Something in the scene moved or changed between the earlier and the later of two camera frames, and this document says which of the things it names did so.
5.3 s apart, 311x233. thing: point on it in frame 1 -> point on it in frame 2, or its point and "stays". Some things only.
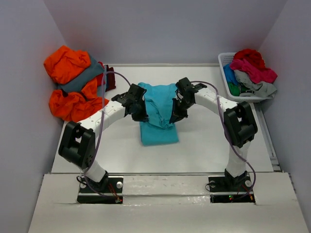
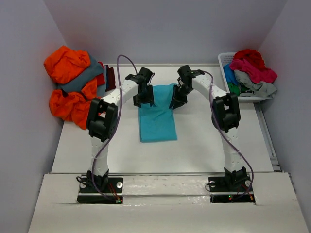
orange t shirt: x=72 y=106 stays
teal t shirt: x=159 y=100 stays
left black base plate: x=112 y=194 stays
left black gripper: x=143 y=117 -> x=148 y=99
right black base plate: x=221 y=191 stays
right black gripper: x=177 y=114 -> x=176 y=99
